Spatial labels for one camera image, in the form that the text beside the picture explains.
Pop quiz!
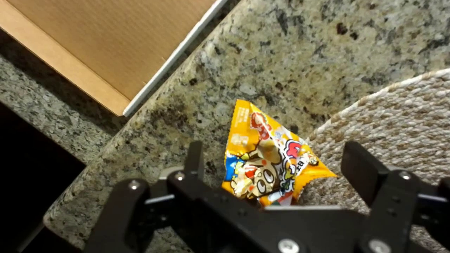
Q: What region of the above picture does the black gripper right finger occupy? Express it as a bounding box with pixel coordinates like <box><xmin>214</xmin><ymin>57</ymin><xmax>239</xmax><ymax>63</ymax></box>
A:
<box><xmin>340</xmin><ymin>141</ymin><xmax>422</xmax><ymax>253</ymax></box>

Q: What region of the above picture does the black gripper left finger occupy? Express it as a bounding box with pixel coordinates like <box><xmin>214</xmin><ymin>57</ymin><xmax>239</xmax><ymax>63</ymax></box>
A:
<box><xmin>83</xmin><ymin>141</ymin><xmax>207</xmax><ymax>253</ymax></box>

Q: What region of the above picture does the yellow printed snack packet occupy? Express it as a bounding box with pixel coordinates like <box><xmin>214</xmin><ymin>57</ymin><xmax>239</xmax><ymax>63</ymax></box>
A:
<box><xmin>221</xmin><ymin>99</ymin><xmax>337</xmax><ymax>209</ymax></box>

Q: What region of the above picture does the flat brown cardboard box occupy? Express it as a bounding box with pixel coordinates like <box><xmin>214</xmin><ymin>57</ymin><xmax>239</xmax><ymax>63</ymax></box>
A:
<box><xmin>0</xmin><ymin>0</ymin><xmax>231</xmax><ymax>119</ymax></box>

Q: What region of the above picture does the round woven placemat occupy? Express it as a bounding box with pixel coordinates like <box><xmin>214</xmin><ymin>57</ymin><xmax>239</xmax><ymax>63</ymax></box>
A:
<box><xmin>300</xmin><ymin>68</ymin><xmax>450</xmax><ymax>253</ymax></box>

